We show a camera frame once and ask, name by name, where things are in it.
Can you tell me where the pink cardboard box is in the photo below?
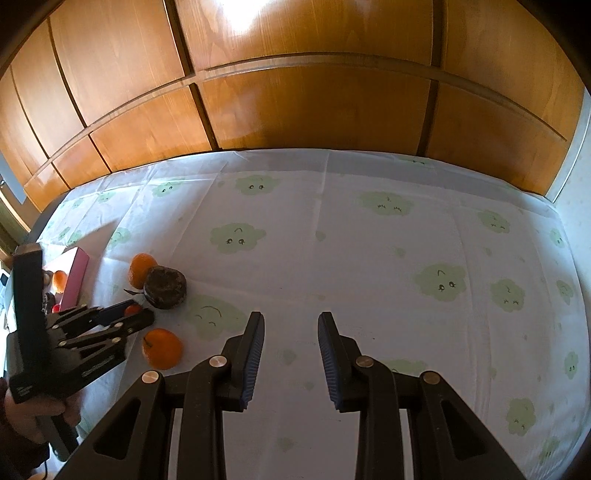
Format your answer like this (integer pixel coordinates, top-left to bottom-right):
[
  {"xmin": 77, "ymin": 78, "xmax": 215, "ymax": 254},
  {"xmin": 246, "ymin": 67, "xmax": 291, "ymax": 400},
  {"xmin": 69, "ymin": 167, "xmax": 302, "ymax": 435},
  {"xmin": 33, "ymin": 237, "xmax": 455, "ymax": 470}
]
[{"xmin": 44, "ymin": 247, "xmax": 90, "ymax": 310}]

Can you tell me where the person's left forearm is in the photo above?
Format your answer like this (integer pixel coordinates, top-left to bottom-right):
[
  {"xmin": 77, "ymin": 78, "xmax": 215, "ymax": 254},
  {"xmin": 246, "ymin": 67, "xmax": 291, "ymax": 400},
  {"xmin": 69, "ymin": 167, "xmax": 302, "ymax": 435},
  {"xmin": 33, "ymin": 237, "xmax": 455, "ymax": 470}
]
[{"xmin": 0, "ymin": 429, "xmax": 49, "ymax": 480}]

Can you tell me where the dark brown round fruit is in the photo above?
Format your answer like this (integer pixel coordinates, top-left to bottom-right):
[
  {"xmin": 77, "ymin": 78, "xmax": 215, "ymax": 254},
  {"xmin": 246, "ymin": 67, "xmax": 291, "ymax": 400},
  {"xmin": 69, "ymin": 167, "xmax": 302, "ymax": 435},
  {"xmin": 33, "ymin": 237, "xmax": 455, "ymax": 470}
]
[{"xmin": 143, "ymin": 266, "xmax": 188, "ymax": 310}]

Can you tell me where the person's left hand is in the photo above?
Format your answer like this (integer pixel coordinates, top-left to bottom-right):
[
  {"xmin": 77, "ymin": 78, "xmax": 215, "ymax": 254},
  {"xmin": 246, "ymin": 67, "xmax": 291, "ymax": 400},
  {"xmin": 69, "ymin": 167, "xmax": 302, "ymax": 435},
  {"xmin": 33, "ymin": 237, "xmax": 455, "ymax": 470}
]
[{"xmin": 0, "ymin": 376, "xmax": 55, "ymax": 444}]

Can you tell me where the wooden wardrobe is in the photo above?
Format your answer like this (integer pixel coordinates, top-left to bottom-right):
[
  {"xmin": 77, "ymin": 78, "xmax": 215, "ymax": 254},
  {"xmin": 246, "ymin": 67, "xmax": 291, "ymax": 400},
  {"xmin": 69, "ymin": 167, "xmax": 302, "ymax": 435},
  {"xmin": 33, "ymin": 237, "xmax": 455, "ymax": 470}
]
[{"xmin": 0, "ymin": 0, "xmax": 591, "ymax": 217}]

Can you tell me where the large orange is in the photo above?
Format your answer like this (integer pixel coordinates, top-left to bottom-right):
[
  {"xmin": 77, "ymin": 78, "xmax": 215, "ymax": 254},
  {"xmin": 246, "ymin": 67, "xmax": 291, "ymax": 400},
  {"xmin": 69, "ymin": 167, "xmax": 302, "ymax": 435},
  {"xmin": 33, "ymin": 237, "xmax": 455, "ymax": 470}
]
[{"xmin": 128, "ymin": 252, "xmax": 158, "ymax": 288}]

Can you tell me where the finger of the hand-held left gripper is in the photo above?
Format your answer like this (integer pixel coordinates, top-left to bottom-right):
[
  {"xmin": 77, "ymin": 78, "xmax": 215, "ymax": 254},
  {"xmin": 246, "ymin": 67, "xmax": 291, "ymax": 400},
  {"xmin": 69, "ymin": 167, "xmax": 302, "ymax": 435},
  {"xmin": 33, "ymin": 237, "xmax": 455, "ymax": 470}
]
[
  {"xmin": 51, "ymin": 308, "xmax": 155, "ymax": 358},
  {"xmin": 46, "ymin": 299, "xmax": 139, "ymax": 335}
]

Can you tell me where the white green-printed tablecloth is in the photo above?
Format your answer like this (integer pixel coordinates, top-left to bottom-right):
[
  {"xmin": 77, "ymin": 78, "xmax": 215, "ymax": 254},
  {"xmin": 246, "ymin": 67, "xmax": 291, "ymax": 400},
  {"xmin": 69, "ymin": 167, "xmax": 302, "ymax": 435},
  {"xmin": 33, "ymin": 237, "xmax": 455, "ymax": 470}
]
[{"xmin": 28, "ymin": 148, "xmax": 580, "ymax": 480}]

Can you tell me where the medium orange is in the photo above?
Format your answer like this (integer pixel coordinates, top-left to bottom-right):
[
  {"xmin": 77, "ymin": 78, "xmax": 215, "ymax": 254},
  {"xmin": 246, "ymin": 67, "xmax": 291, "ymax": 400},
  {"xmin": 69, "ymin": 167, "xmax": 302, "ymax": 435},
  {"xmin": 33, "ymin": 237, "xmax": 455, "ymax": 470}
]
[{"xmin": 141, "ymin": 328, "xmax": 183, "ymax": 371}]

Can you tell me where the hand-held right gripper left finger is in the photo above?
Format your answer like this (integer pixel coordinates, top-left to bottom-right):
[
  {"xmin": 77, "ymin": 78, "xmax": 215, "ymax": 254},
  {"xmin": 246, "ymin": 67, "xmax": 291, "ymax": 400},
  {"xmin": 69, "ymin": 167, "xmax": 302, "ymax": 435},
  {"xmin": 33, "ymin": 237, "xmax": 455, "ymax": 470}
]
[{"xmin": 55, "ymin": 311, "xmax": 266, "ymax": 480}]

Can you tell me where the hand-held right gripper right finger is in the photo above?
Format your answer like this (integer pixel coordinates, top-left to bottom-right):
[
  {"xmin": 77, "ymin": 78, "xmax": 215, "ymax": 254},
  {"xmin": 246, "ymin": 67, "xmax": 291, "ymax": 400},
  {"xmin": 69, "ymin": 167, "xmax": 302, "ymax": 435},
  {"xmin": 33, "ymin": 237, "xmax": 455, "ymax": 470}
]
[{"xmin": 318, "ymin": 311, "xmax": 527, "ymax": 480}]

